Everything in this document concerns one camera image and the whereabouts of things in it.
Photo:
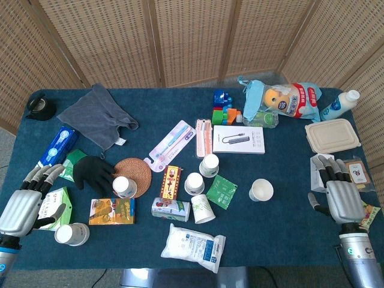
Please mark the green foil packet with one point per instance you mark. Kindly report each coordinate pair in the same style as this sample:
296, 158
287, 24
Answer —
72, 159

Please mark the cyan toy block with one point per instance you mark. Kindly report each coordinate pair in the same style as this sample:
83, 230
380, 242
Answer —
226, 118

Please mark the white green drink can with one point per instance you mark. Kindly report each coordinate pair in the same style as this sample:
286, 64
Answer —
169, 210

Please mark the grey towel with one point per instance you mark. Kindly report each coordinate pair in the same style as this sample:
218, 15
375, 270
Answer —
96, 117

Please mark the red yellow medicine box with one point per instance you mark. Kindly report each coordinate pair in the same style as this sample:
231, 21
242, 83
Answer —
171, 183

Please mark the white USB hub box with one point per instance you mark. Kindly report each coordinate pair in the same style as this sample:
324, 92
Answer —
238, 139

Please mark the white green paper pouch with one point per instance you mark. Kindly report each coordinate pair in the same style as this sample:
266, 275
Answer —
57, 198

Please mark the clear plastic water bottle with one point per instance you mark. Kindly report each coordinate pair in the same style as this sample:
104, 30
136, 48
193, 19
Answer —
265, 120

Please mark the green tea sachet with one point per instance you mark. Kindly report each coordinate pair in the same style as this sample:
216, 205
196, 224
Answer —
222, 192

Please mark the green snack packet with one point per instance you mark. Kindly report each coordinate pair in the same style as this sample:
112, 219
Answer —
372, 213

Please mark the orange toy block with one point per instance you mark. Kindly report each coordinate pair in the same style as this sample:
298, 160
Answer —
234, 115

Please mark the yellow blue snack box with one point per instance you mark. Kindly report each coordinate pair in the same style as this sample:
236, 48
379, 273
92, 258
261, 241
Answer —
112, 211

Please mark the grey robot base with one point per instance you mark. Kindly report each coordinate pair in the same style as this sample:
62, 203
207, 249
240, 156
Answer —
183, 279

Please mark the clear cracker packet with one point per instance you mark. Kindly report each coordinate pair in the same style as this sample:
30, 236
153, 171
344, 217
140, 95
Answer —
358, 175

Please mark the white milk bottle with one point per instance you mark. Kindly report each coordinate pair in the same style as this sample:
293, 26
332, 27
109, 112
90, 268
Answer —
337, 105

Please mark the woven rattan coaster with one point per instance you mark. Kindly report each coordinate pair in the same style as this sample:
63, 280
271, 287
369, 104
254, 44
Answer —
135, 171

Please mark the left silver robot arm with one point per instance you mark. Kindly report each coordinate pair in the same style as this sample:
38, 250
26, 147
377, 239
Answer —
6, 255

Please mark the black tape roll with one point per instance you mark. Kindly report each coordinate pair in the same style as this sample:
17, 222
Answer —
42, 111

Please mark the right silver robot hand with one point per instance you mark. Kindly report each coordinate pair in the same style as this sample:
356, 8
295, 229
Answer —
345, 201

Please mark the blue toothpaste box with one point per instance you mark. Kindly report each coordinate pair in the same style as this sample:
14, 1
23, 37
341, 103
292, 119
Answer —
58, 145

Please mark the pink toothbrush blister pack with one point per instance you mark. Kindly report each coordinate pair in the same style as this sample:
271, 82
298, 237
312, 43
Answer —
171, 144

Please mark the small white carton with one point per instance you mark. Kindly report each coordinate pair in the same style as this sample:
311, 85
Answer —
316, 180

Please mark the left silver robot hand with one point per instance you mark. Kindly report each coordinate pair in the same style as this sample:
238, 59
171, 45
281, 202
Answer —
21, 207

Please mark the white green-flower paper cup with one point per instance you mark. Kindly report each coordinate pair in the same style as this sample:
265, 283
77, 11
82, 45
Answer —
202, 210

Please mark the green toy block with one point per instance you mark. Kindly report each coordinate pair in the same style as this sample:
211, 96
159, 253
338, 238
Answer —
217, 117

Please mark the bamboo folding screen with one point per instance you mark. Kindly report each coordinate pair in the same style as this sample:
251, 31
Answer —
192, 36

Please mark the white blue-flower paper cup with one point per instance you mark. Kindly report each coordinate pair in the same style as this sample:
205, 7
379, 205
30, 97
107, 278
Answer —
209, 165
261, 190
72, 234
123, 186
194, 183

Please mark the white powder bag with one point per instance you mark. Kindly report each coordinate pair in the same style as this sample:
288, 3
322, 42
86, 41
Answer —
192, 247

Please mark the dark blue table cloth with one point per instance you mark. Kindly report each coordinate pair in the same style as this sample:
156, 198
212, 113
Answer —
285, 234

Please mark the blue toy block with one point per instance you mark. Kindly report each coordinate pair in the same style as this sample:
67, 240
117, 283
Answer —
220, 98

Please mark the black knit glove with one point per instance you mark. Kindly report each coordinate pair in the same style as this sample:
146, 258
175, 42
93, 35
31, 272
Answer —
93, 171

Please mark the beige lidded food container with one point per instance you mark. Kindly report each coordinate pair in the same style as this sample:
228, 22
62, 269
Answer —
331, 136

